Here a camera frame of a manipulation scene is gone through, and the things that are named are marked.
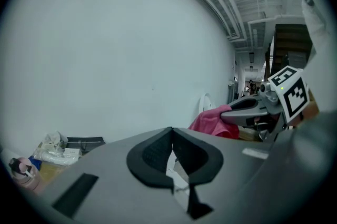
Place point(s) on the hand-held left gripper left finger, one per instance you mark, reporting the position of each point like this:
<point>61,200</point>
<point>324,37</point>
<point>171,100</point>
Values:
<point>110,165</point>

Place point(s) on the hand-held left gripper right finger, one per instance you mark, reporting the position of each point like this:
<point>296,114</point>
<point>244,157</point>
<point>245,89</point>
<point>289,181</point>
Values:
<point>237,165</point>

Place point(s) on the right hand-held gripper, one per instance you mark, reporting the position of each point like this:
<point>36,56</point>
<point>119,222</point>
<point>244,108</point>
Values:
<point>292,96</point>

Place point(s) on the pink wiping cloth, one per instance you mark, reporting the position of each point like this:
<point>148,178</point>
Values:
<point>210,122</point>

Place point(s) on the person's right forearm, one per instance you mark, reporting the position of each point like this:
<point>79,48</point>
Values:
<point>313,104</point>

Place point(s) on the white smart toilet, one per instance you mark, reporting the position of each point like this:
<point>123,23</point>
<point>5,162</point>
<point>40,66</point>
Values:
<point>204,104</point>

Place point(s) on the dark gray tray device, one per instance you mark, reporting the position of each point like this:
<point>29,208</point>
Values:
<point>89,142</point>

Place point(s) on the small white box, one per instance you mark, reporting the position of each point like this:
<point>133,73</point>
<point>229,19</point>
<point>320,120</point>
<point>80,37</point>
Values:
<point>71,151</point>

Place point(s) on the large cardboard box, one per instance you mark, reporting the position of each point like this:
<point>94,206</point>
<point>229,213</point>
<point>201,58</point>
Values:
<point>52,173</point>

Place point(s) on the plastic bag of white parts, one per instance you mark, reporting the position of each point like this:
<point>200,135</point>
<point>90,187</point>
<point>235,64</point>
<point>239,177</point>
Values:
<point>50,144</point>

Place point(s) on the blue cloth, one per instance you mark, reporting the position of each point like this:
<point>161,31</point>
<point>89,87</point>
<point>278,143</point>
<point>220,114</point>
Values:
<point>37,163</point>

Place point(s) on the pink water bottle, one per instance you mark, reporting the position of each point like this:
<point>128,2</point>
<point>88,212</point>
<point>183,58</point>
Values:
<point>29,180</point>

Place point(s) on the dark wooden staircase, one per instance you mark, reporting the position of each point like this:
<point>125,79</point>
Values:
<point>289,41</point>

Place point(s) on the black wall lamp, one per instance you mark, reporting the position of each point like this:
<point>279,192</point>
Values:
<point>251,57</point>

